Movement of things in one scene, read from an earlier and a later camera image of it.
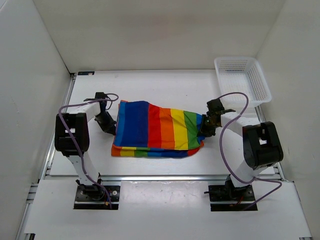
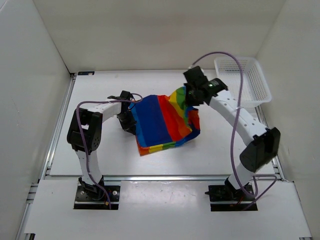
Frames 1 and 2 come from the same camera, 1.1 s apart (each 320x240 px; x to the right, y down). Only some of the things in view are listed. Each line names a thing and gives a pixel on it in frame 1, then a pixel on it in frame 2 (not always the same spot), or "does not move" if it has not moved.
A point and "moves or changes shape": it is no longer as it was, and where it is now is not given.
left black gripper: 107,128 to 130,127
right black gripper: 204,132 to 192,103
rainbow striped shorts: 143,129 moves or changes shape
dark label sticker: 85,73 does not move
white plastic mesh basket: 243,75 does not move
